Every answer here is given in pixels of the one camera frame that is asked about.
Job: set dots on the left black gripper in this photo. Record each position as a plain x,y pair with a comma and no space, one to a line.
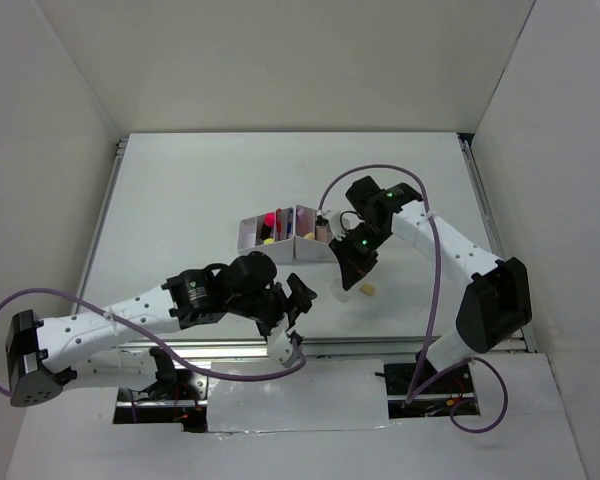
298,300

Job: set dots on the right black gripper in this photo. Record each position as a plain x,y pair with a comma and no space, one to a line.
353,267

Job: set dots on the tan eraser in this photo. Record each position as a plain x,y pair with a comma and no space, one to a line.
367,289

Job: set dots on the blue gel pen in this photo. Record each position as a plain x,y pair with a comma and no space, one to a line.
290,223

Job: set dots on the red pen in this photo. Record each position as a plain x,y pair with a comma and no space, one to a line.
279,225

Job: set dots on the black pink highlighter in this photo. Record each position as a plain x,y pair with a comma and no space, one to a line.
268,226

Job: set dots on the clear tape roll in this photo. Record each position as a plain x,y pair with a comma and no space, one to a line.
338,292

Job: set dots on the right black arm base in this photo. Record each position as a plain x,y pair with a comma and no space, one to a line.
434,398

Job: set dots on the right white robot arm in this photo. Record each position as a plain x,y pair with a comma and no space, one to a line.
496,297

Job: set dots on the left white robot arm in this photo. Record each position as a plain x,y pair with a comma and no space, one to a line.
121,346

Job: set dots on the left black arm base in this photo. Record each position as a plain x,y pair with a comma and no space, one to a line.
174,395

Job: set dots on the right white divided organizer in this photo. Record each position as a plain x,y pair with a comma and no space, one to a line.
310,250

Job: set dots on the white divided organizer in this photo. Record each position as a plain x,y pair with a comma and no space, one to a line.
281,252
310,250

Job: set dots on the left white divided organizer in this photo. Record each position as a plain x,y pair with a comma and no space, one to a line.
281,252

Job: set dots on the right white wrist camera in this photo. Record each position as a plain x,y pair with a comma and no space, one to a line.
337,224

